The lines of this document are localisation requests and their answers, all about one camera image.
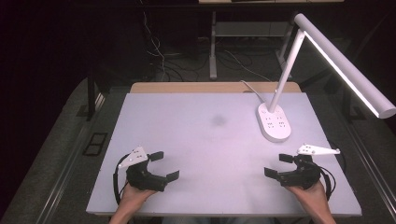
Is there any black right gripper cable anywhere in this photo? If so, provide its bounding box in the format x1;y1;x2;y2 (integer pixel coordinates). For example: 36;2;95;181
318;143;347;201

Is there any black floor socket frame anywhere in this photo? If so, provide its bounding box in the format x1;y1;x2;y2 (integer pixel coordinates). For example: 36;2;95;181
82;132;108;157

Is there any white lamp cable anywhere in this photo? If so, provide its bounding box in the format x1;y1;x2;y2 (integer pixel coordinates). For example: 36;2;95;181
239;79;267;105

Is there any white table mat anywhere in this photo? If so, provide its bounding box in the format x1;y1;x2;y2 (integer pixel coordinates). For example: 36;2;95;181
86;91;363;217

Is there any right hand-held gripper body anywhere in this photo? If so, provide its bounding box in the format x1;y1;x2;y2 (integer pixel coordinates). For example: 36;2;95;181
291;143;341;190

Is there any person's left hand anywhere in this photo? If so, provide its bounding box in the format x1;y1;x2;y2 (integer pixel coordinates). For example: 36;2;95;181
116;182;157;217

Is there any white hanging cable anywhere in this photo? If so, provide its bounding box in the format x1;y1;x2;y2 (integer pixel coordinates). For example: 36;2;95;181
141;0;167;82

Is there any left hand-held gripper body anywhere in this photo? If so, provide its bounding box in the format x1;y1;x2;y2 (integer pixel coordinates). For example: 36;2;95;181
117;146;157;191

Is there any white desk lamp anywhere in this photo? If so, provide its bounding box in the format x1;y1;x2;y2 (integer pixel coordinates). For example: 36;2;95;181
256;12;396;144

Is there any grey metal desk frame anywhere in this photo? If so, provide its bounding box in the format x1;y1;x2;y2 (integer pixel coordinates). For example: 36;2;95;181
208;10;295;81

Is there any person's right hand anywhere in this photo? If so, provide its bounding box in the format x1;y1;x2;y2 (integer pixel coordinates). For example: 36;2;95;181
284;179;332;217

